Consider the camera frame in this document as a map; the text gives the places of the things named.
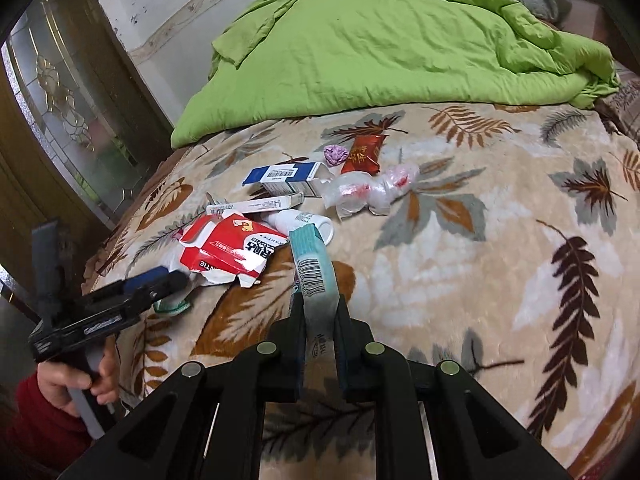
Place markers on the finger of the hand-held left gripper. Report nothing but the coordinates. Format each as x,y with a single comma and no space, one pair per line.
142,280
160,287

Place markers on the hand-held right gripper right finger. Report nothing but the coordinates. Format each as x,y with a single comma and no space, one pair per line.
341,325

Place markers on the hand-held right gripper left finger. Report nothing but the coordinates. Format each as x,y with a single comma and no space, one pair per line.
298,320

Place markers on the teal cardboard box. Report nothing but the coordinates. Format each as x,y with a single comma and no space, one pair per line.
312,270

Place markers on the red white torn carton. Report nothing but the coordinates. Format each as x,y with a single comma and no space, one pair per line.
225,250

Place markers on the person's left forearm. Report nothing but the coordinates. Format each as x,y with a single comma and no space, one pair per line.
40,435

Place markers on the person's left hand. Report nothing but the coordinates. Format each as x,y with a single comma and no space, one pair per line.
55,385

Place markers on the pale green wrapper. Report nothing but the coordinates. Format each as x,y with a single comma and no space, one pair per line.
172,306

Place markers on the white plastic bottle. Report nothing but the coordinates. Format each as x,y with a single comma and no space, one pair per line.
310,225

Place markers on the clear plastic bag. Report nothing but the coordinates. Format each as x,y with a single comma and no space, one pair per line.
365,192

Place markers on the leaf print blanket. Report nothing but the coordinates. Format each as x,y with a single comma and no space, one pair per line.
475,285

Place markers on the blue white medicine box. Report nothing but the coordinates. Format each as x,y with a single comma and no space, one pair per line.
285,172

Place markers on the purple crumpled wrapper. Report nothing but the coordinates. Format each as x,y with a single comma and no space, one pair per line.
336,155

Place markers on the red snack packet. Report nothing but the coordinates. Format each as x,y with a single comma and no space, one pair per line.
364,155

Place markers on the wooden door with glass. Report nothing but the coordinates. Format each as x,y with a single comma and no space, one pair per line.
65,110

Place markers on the green quilt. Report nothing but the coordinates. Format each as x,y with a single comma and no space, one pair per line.
390,50

